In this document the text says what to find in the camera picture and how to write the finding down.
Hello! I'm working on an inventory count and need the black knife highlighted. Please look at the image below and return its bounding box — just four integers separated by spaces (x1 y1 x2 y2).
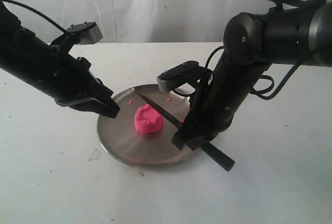
138 93 235 172

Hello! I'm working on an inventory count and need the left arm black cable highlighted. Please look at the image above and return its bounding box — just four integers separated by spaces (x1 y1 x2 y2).
0 0 72 38

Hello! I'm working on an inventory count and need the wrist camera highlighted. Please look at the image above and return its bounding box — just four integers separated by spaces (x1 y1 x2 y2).
157 61 212 92
51 22 103 53

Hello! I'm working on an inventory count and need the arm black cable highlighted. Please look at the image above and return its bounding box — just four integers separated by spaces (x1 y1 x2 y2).
0 0 72 38
204 0 326 100

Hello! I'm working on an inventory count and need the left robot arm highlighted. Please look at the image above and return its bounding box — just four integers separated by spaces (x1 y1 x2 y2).
1 0 120 118

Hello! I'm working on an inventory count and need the pink clay lump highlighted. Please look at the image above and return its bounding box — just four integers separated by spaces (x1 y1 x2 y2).
134 104 163 134

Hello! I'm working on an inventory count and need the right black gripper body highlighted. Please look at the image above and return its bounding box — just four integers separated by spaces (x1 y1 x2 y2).
186 52 271 134

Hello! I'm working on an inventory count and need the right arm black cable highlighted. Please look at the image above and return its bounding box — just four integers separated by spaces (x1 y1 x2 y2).
204 0 326 100

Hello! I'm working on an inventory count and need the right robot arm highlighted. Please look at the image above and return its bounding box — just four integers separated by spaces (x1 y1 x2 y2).
159 0 331 150

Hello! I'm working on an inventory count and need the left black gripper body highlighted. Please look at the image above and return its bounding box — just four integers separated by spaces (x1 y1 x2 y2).
33 41 113 107

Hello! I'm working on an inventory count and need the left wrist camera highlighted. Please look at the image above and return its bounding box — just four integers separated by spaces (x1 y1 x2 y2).
51 22 103 53

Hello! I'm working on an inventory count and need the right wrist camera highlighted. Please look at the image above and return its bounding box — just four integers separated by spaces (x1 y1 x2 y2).
157 61 212 92

